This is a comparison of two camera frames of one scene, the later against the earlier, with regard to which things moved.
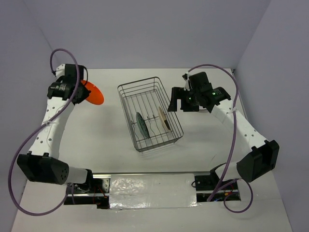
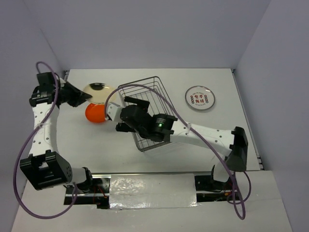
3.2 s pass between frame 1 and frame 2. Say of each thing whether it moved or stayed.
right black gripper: moved
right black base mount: stayed
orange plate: moved
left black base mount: stayed
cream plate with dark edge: moved
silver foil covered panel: stayed
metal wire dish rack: stayed
